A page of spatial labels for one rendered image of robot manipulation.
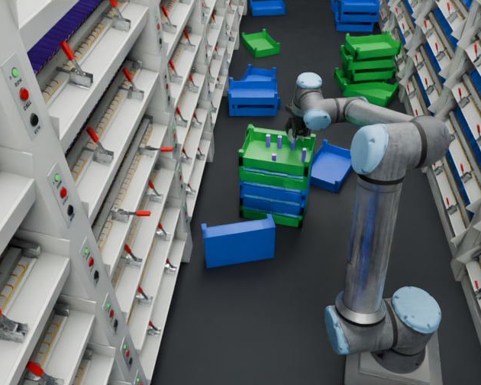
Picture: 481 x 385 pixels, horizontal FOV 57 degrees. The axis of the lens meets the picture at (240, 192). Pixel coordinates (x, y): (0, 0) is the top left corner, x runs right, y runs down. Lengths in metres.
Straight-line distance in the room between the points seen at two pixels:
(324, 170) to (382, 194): 1.30
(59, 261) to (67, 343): 0.20
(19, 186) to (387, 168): 0.78
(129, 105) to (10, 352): 0.69
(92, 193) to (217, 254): 1.00
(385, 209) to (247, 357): 0.83
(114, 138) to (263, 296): 1.01
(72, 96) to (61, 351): 0.50
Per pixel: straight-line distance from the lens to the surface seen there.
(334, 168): 2.44
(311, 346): 1.76
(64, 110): 0.88
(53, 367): 0.97
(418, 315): 1.46
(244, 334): 1.77
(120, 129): 1.14
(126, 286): 1.27
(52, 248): 0.86
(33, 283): 0.85
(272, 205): 2.03
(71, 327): 1.01
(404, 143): 1.10
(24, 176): 0.75
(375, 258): 1.24
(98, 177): 1.01
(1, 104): 0.68
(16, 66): 0.71
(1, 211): 0.70
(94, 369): 1.17
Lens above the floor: 1.55
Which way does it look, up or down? 43 degrees down
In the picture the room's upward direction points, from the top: 1 degrees counter-clockwise
